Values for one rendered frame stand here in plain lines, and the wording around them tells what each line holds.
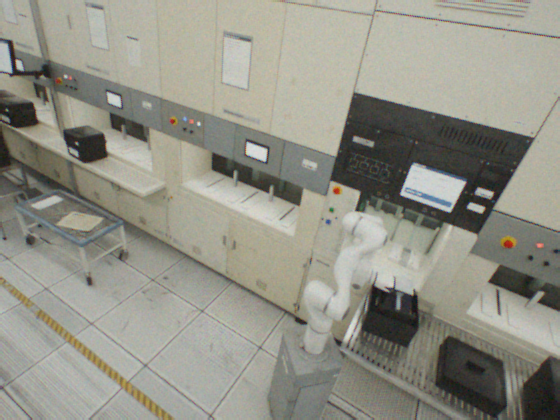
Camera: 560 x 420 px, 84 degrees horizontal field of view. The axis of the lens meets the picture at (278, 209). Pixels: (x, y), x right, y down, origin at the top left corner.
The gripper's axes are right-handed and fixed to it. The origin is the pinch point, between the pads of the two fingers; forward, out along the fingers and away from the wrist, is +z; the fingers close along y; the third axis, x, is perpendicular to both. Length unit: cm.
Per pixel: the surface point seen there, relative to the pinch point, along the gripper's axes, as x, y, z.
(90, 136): -1, -60, -286
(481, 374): -20, 21, 47
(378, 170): 51, -33, -32
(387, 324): -17.5, 13.8, -1.8
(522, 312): -19, -39, 82
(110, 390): -105, 73, -153
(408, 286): 2.5, 0.5, 2.7
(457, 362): -19.7, 19.5, 35.9
